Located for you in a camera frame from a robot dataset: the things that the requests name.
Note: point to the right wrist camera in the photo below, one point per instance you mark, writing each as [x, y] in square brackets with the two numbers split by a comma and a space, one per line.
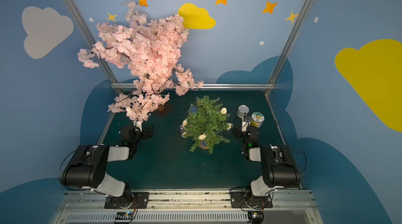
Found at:
[245, 124]

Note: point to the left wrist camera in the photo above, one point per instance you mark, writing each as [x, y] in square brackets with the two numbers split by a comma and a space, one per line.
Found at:
[138, 125]

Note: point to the right aluminium post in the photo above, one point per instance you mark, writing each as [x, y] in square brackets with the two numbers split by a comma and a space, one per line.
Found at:
[296, 28]

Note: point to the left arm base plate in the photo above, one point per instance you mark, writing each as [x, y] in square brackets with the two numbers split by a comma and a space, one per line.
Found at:
[131, 201]

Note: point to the small green christmas tree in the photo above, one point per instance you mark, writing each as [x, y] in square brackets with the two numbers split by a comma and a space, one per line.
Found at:
[206, 101]

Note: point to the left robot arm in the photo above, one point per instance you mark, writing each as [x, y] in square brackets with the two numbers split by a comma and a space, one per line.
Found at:
[87, 170]

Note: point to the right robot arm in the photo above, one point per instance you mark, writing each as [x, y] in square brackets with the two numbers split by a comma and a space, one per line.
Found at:
[278, 171]

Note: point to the aluminium post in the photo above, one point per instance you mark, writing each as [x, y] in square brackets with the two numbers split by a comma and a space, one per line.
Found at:
[296, 28]
[80, 21]

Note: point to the pink cherry blossom tree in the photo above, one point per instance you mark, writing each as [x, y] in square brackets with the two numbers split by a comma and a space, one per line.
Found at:
[151, 51]

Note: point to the silver tin can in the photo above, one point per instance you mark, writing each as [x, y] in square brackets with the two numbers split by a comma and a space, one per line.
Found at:
[242, 111]

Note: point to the aluminium back rail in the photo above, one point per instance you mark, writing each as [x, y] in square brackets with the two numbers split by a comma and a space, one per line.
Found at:
[211, 86]

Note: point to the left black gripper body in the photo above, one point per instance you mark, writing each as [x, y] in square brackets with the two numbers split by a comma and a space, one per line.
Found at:
[145, 131]

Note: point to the aluminium front rail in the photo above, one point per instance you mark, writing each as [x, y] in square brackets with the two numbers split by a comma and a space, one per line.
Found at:
[187, 206]

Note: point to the left aluminium post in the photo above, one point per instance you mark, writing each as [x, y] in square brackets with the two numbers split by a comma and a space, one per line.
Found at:
[80, 21]

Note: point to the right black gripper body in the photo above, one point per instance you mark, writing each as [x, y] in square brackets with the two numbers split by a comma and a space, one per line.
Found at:
[237, 131]

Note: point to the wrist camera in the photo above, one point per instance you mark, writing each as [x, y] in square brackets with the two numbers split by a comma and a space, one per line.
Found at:
[138, 125]
[245, 124]

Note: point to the aluminium rail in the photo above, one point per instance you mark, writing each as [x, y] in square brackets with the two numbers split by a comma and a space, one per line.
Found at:
[211, 86]
[187, 206]

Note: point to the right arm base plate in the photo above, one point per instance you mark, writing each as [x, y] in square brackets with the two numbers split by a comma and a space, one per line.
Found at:
[243, 198]

